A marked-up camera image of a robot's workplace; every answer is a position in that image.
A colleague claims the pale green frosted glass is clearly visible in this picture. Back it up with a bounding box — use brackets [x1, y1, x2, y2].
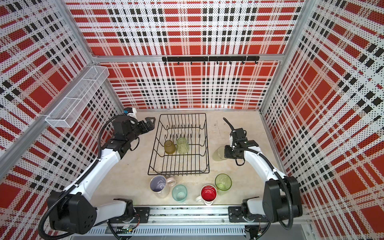
[213, 146, 227, 162]

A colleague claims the clear green glass tumbler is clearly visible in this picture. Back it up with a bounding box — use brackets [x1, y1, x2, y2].
[215, 174, 233, 191]

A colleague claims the amber textured glass cup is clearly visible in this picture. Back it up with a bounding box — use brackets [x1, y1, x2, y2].
[164, 140, 176, 155]

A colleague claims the green ribbed glass cup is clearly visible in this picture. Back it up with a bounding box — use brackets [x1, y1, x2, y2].
[177, 138, 189, 155]

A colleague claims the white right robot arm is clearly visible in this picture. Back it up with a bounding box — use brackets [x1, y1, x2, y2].
[225, 127, 303, 230]

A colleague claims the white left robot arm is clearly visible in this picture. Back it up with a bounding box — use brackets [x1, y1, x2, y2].
[38, 115, 156, 240]

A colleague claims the red interior white mug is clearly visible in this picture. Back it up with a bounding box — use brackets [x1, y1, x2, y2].
[196, 185, 218, 206]

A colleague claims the lavender ceramic mug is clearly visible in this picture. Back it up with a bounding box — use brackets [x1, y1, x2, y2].
[150, 176, 177, 199]

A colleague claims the teal glass cup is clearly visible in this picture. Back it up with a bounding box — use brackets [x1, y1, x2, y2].
[172, 185, 188, 203]

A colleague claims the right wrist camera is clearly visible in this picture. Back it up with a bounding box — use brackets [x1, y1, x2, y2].
[230, 128, 248, 148]

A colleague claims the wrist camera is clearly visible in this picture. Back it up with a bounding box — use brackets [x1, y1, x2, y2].
[124, 107, 137, 119]
[230, 128, 248, 148]

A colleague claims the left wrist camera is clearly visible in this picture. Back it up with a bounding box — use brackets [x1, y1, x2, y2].
[124, 107, 137, 119]

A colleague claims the black wire dish rack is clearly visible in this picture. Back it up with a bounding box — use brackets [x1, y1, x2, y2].
[148, 113, 210, 177]

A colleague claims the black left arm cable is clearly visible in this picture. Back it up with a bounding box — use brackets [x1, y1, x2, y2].
[38, 114, 140, 240]

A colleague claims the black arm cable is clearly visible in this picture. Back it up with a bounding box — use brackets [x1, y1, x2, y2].
[38, 114, 140, 240]
[222, 117, 294, 231]

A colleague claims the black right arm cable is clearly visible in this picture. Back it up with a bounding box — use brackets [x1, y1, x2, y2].
[222, 117, 294, 231]

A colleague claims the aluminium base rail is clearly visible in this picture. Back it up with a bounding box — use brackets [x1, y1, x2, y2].
[68, 205, 310, 240]

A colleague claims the white wire wall basket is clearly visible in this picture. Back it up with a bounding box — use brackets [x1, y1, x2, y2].
[46, 66, 109, 128]

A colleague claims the black wall hook rail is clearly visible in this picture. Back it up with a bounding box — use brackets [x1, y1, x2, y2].
[162, 56, 260, 64]

